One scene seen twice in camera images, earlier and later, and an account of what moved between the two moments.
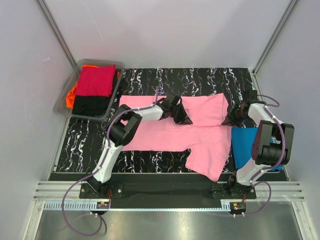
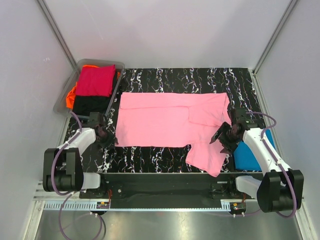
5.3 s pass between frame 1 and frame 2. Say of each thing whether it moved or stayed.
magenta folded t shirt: stayed
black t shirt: stayed
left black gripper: moved
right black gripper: moved
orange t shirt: stayed
